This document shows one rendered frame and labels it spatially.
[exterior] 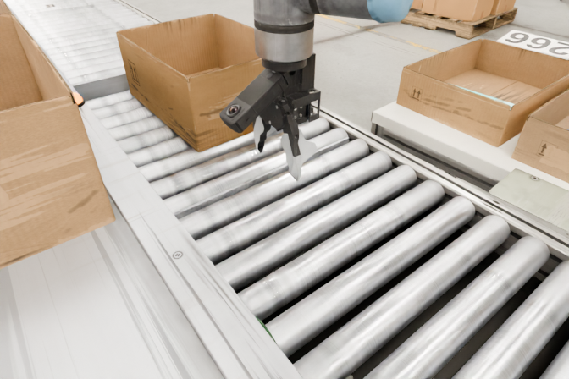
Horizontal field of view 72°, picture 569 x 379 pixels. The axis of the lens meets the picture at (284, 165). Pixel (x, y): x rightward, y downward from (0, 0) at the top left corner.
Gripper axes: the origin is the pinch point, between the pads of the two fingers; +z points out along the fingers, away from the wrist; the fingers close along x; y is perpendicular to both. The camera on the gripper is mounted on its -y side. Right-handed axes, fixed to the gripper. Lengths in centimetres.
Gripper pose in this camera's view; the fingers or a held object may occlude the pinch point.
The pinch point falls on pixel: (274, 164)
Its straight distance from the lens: 72.1
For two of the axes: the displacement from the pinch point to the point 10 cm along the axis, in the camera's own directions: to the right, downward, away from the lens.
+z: 0.0, 8.2, 5.8
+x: -6.1, -4.6, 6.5
